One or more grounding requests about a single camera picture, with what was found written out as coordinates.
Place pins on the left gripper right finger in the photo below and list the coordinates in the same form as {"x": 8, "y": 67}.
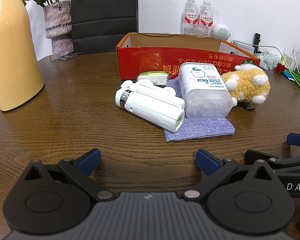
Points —
{"x": 207, "y": 162}

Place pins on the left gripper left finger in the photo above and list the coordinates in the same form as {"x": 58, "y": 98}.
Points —
{"x": 88, "y": 162}

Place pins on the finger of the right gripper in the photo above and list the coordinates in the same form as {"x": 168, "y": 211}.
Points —
{"x": 275, "y": 162}
{"x": 293, "y": 139}

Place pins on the purple drawstring pouch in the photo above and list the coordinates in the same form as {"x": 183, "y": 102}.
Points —
{"x": 200, "y": 128}

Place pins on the cotton swab container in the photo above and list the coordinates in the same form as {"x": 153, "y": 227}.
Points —
{"x": 204, "y": 92}

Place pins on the white handheld device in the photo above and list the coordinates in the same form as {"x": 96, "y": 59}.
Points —
{"x": 157, "y": 105}

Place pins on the green tissue pack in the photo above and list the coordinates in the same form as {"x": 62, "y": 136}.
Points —
{"x": 158, "y": 78}

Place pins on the black binder clip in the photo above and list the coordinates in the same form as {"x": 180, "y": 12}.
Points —
{"x": 247, "y": 105}

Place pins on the red rose ornament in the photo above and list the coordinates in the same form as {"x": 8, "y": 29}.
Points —
{"x": 280, "y": 68}

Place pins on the crumpled clear plastic bag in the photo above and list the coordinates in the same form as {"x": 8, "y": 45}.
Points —
{"x": 268, "y": 61}

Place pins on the small dark card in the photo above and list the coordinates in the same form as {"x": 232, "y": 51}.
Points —
{"x": 67, "y": 57}

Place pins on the white tin box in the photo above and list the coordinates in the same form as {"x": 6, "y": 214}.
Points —
{"x": 245, "y": 46}

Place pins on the black charger stick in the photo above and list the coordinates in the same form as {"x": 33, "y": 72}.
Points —
{"x": 256, "y": 41}

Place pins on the yellow thermos jug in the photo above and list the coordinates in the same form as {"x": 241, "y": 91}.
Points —
{"x": 20, "y": 77}

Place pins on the red cardboard box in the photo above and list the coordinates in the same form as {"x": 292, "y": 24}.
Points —
{"x": 142, "y": 52}

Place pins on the white astronaut speaker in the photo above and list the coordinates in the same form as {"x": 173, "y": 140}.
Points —
{"x": 221, "y": 31}

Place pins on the right water bottle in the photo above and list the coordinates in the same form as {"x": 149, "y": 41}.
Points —
{"x": 205, "y": 19}

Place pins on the water bottle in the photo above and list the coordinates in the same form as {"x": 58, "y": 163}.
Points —
{"x": 190, "y": 18}
{"x": 205, "y": 19}

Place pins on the left water bottle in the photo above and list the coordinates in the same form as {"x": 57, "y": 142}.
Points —
{"x": 190, "y": 18}

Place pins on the purple textured vase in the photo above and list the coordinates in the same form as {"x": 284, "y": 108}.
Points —
{"x": 57, "y": 18}

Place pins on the black paper bag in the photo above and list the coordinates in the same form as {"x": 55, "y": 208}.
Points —
{"x": 99, "y": 25}

